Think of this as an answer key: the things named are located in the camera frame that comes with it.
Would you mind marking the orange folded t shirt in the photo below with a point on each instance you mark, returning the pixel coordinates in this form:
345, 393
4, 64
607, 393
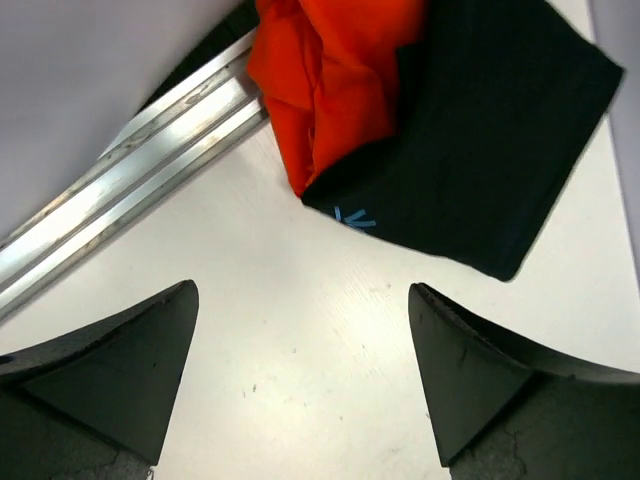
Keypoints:
329, 76

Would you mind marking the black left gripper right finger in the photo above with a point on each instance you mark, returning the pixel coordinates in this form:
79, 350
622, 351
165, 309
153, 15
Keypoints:
502, 406

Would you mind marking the black t shirt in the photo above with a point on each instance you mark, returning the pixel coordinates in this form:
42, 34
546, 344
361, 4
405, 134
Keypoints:
498, 102

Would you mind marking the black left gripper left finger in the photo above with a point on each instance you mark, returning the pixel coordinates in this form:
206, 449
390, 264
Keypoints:
96, 403

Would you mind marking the aluminium side table rail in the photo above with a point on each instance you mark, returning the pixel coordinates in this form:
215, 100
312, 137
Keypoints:
163, 147

